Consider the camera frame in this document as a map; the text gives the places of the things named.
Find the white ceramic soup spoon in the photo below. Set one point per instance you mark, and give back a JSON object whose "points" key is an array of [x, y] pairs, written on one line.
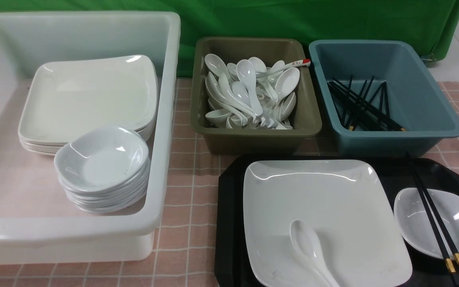
{"points": [[309, 252]]}

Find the top white plate in stack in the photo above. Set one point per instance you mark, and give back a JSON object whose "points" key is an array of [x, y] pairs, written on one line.
{"points": [[131, 63]]}

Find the large white plastic bin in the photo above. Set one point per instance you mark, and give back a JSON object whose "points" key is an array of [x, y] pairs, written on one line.
{"points": [[38, 224]]}

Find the pile of white spoons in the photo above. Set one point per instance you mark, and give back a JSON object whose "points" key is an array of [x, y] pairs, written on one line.
{"points": [[238, 99]]}

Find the blue plastic bin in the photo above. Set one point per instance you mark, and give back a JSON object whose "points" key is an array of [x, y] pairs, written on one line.
{"points": [[416, 100]]}

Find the lower white bowls stack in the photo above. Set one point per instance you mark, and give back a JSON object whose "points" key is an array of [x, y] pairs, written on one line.
{"points": [[117, 199]]}

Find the large white square plate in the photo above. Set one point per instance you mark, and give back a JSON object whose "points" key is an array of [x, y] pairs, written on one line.
{"points": [[345, 203]]}

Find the pile of black chopsticks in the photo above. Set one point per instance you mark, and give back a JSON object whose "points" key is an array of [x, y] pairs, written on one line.
{"points": [[362, 109]]}

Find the green cloth backdrop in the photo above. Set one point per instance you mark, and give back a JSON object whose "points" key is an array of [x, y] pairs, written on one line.
{"points": [[427, 25]]}

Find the small white bowl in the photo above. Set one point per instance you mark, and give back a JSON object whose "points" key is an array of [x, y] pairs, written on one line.
{"points": [[413, 220]]}

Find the lower white plates stack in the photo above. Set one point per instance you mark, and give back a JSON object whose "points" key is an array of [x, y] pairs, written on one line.
{"points": [[38, 146]]}

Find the pink checked tablecloth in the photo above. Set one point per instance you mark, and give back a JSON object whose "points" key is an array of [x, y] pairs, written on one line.
{"points": [[184, 243]]}

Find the top white bowl in stack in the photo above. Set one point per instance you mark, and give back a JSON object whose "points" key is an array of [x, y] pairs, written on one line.
{"points": [[101, 159]]}

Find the black chopstick gold band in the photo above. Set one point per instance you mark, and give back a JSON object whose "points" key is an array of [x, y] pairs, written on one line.
{"points": [[442, 227], [432, 227]]}

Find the red-tipped white spoon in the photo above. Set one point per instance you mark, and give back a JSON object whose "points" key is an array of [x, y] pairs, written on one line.
{"points": [[299, 63]]}

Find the black serving tray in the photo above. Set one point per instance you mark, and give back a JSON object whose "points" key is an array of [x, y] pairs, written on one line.
{"points": [[231, 265]]}

